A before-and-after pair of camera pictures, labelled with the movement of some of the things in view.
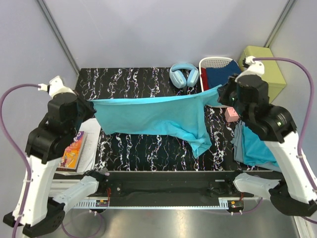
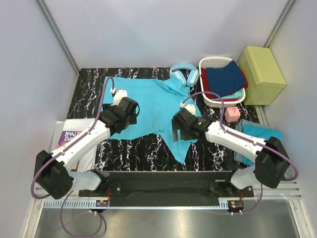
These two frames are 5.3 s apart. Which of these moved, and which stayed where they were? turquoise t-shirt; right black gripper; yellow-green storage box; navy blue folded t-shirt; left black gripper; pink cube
Moved: right black gripper; left black gripper; turquoise t-shirt
Stayed: yellow-green storage box; pink cube; navy blue folded t-shirt
